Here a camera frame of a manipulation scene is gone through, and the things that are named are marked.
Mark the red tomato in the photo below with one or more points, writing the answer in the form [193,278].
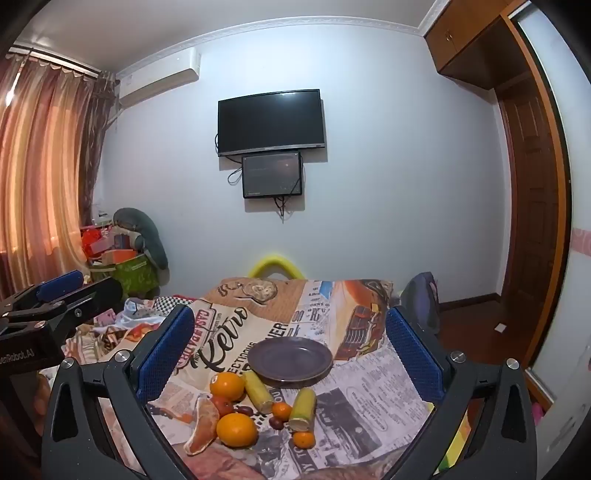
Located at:
[223,405]

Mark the grey plush toy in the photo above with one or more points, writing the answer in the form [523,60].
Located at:
[145,233]

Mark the wall-mounted black television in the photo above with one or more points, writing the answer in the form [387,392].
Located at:
[271,121]

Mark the yellow chair back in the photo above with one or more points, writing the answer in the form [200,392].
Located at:
[275,264]

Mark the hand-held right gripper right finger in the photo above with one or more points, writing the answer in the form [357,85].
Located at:
[412,353]

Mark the red jujube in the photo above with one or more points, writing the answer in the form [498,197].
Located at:
[275,422]
[243,410]

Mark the brown wooden door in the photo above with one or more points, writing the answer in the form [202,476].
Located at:
[531,198]

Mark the orange peel slice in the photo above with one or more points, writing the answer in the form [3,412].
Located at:
[202,427]

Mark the small tangerine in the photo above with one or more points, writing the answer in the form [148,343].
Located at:
[304,440]
[281,410]

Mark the green corn cob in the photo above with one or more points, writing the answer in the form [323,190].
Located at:
[257,392]
[303,408]

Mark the dark purple plate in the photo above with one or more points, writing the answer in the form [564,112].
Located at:
[290,361]

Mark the large orange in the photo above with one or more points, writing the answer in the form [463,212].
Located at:
[237,429]
[227,386]

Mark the pile of patterned clothes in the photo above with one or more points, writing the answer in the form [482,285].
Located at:
[143,311]

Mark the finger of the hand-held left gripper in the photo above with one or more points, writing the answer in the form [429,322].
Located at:
[92,297]
[62,281]

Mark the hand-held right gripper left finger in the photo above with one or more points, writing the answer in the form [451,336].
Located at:
[165,353]

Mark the green patterned bag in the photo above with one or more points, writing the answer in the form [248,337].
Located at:
[131,276]

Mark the white air conditioner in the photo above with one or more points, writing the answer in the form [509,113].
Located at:
[161,76]

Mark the wooden overhead cabinet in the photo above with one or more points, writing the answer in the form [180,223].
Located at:
[471,41]

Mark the white sliding wardrobe door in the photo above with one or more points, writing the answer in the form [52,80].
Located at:
[572,184]

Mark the small black wall monitor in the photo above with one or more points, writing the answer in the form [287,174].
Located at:
[272,174]

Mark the pink slipper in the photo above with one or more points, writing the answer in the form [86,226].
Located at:
[538,413]

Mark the pile of red boxes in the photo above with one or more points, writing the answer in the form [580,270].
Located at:
[104,242]

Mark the orange striped curtain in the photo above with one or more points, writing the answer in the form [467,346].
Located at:
[46,175]

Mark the newspaper print tablecloth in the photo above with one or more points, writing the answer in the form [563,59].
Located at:
[369,397]

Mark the white wall outlet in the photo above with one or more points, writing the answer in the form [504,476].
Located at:
[500,328]

